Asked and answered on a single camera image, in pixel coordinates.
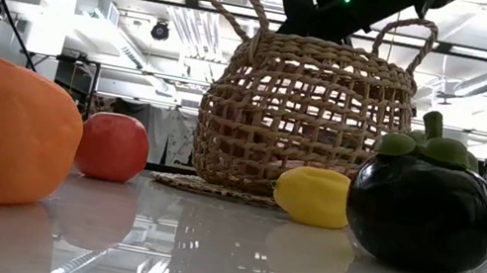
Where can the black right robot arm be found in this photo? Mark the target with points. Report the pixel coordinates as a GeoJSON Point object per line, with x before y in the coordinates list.
{"type": "Point", "coordinates": [397, 3]}

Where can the black metal rack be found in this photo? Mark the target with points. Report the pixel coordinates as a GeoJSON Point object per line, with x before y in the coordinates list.
{"type": "Point", "coordinates": [78, 77]}

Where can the dark mangosteen with green cap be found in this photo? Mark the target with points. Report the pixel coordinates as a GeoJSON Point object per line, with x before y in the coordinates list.
{"type": "Point", "coordinates": [421, 213]}

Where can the yellow mango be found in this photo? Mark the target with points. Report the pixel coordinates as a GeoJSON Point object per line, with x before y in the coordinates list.
{"type": "Point", "coordinates": [313, 196]}

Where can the red apple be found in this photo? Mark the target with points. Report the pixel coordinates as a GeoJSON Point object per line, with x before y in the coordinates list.
{"type": "Point", "coordinates": [113, 148]}

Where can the white hanging cloth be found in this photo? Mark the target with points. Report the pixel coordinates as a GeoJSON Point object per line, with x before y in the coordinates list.
{"type": "Point", "coordinates": [173, 136]}

